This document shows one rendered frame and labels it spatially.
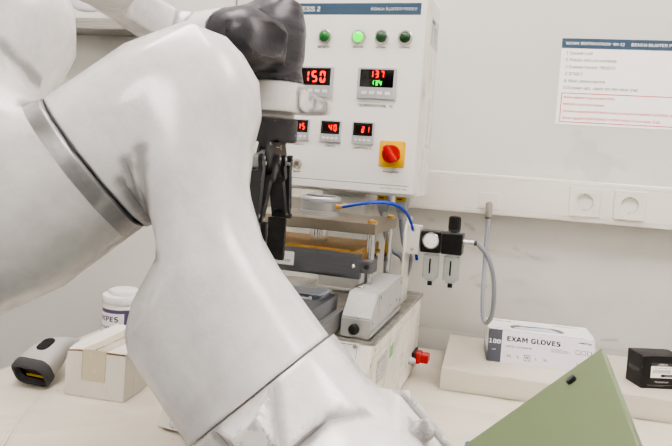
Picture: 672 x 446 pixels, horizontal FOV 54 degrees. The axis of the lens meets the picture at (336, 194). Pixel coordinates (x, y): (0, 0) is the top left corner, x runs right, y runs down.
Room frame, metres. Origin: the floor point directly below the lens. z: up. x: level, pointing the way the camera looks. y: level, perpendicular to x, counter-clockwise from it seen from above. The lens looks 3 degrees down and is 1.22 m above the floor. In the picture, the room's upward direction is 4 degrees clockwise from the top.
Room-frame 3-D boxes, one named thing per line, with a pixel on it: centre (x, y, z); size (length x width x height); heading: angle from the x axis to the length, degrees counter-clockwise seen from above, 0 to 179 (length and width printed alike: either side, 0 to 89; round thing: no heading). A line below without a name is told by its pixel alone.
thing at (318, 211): (1.30, 0.00, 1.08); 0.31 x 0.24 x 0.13; 73
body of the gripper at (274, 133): (1.03, 0.11, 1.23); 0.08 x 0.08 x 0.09
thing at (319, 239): (1.28, 0.02, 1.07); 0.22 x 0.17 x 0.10; 73
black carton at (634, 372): (1.36, -0.69, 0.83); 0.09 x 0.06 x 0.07; 95
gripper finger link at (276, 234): (1.07, 0.09, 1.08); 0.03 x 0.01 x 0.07; 74
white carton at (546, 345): (1.48, -0.48, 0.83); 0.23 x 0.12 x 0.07; 80
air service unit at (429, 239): (1.34, -0.22, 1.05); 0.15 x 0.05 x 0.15; 73
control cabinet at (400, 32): (1.45, -0.02, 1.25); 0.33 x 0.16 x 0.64; 73
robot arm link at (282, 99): (1.05, 0.08, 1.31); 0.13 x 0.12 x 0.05; 74
